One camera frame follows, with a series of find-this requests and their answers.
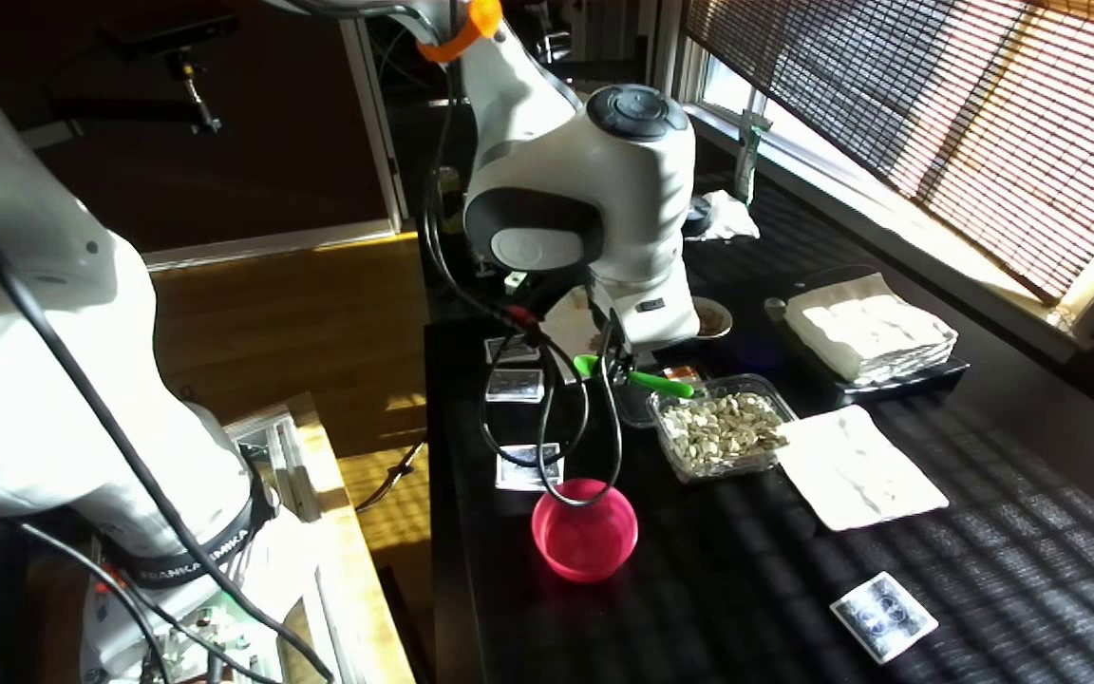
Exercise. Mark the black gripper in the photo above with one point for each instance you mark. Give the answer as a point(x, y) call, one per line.
point(611, 326)

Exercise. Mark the green plastic spoon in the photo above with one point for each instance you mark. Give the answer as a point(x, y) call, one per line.
point(665, 387)

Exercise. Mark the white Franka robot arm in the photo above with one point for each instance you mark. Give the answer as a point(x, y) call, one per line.
point(56, 420)

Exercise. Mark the small brown bowl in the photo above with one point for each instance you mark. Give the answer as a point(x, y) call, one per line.
point(716, 319)

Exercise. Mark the pink plastic bowl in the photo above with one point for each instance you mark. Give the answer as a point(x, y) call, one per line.
point(587, 534)

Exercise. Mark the paper towel with brown bits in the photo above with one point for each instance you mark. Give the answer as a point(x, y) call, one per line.
point(567, 326)

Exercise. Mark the small orange snack packet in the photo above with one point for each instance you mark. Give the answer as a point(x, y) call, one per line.
point(690, 373)

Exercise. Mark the blue playing card stack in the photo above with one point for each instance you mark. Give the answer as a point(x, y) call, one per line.
point(511, 351)
point(520, 387)
point(524, 470)

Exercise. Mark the clear container of seeds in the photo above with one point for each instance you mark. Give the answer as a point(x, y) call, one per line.
point(722, 436)

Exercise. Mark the crumpled white cloth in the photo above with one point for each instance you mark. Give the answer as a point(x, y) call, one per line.
point(733, 217)

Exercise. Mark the flat white napkin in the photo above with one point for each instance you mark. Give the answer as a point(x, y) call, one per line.
point(853, 470)

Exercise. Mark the white napkin stack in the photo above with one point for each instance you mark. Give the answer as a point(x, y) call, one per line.
point(873, 327)

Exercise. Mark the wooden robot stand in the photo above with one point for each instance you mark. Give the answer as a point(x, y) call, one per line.
point(363, 573)

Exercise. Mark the single blue playing card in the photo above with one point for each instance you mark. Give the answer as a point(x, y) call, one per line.
point(883, 617)

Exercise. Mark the bamboo window blind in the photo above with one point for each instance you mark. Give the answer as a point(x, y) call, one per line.
point(952, 117)

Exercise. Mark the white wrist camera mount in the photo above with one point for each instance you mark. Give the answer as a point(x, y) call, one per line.
point(662, 326)

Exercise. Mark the white window frame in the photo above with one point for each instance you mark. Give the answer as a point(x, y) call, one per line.
point(876, 209)

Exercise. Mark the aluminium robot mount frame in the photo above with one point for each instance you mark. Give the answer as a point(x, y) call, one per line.
point(283, 584)

